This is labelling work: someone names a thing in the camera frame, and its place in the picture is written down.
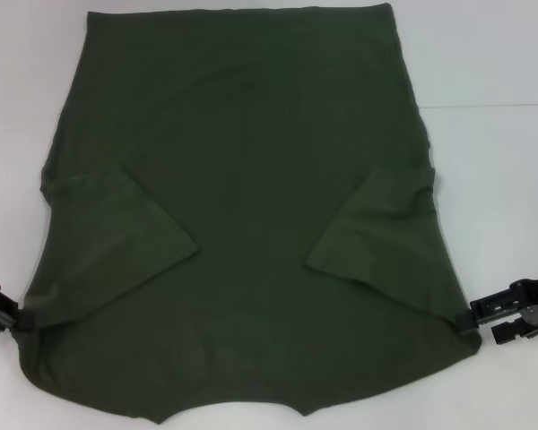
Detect dark green t-shirt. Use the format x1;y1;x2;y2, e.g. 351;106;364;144
15;3;484;402

